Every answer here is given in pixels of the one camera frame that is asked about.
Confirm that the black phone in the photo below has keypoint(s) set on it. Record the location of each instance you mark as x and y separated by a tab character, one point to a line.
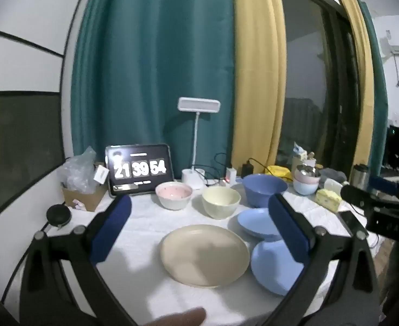
352	224

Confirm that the blue and white packet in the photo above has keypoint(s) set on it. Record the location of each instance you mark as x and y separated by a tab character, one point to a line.
299	149

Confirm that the narrow yellow curtain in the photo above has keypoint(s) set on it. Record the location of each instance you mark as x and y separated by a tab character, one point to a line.
359	74

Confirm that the beige plate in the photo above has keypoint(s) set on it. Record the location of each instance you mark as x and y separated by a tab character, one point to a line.
203	254

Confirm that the white desk lamp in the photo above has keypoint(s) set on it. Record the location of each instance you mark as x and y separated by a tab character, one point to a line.
199	104

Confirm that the clear plastic bag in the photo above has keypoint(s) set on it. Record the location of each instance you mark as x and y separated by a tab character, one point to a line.
77	169

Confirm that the white charger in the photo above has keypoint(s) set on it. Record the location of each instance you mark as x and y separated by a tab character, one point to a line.
231	176

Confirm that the person's left hand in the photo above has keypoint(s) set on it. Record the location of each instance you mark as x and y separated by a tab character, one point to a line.
179	317

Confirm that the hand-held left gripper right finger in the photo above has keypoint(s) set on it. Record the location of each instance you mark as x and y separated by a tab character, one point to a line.
287	224

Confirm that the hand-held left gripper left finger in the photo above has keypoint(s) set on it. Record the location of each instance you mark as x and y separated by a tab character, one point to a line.
111	224

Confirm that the metal bowl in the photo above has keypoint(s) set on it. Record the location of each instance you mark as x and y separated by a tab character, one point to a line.
308	169

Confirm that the black charger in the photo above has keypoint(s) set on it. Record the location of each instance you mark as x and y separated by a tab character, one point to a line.
247	169

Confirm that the wide yellow curtain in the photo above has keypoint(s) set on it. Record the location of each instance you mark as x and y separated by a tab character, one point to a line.
257	74

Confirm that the large blue bowl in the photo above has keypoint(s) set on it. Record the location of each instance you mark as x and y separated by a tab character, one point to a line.
264	186

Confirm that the person's right forearm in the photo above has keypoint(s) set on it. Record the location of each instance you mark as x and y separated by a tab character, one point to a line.
398	278

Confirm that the light blue bowl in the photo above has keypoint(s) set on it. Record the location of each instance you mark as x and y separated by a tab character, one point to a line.
304	188

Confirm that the pink speckled bowl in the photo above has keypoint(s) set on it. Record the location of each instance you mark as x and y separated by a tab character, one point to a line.
174	193

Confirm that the steel tumbler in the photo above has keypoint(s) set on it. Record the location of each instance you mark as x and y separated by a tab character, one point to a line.
359	176

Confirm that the small white box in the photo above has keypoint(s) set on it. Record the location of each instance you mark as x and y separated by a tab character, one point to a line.
101	175

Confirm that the narrow teal curtain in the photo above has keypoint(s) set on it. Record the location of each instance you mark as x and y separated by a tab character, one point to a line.
377	91

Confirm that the white power strip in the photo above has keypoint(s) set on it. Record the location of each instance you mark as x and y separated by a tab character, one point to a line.
220	182

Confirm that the yellow wipes packet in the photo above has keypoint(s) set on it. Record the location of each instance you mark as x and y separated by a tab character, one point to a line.
277	170

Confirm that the cream bowl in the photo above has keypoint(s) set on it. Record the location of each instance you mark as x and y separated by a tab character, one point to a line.
220	200

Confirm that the yellow tissue box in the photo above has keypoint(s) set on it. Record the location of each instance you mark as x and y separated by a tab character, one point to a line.
328	200

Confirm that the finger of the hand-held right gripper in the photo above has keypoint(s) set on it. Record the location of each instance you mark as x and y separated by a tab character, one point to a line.
384	184
355	195

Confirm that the white basket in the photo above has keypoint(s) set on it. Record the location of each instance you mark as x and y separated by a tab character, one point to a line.
299	163

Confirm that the glass sliding door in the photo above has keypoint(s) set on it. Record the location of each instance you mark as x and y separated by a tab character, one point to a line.
304	57

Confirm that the grey cloth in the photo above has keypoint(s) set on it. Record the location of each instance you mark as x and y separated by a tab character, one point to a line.
333	175

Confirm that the tablet with clock display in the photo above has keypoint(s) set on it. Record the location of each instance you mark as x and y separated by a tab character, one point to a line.
138	169

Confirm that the blue plate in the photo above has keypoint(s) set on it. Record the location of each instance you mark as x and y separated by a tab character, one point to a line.
253	220
270	268

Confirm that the wide teal curtain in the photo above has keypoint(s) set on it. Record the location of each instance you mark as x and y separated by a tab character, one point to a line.
152	57

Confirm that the black round object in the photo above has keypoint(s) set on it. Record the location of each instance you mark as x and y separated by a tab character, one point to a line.
58	214

